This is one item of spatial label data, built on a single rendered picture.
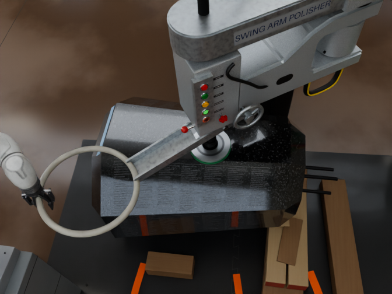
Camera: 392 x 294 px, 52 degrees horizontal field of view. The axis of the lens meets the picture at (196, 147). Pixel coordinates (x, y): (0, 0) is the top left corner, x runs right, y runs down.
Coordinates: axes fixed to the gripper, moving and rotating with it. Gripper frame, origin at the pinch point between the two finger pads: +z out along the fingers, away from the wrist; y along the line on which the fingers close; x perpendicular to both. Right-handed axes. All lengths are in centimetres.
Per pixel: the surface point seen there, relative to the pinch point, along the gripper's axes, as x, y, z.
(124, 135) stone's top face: 34, 42, -1
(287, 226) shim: -13, 132, 57
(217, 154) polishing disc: 10, 88, -6
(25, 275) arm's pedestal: -29.3, -12.0, 11.2
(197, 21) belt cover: 12, 78, -90
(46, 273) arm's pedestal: -23.2, -8.7, 31.0
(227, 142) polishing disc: 15, 95, -7
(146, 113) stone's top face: 46, 56, -2
